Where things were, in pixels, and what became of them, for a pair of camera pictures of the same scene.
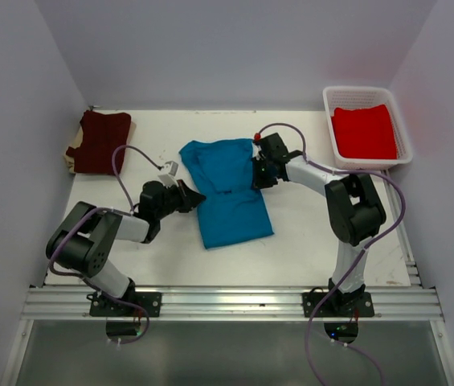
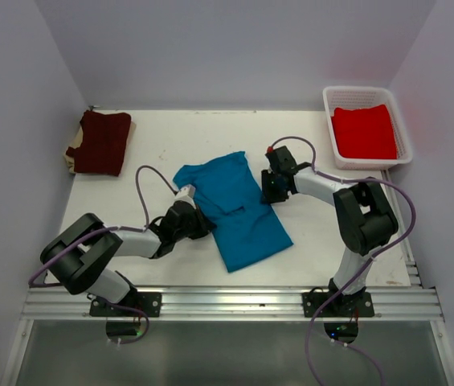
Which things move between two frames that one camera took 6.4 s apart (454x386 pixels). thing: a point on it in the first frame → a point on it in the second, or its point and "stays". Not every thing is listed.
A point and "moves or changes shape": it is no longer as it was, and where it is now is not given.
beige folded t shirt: [75, 144] stays
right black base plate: [311, 301] stays
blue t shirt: [234, 210] moves or changes shape
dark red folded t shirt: [101, 134] stays
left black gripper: [189, 198] → [204, 227]
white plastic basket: [365, 128] stays
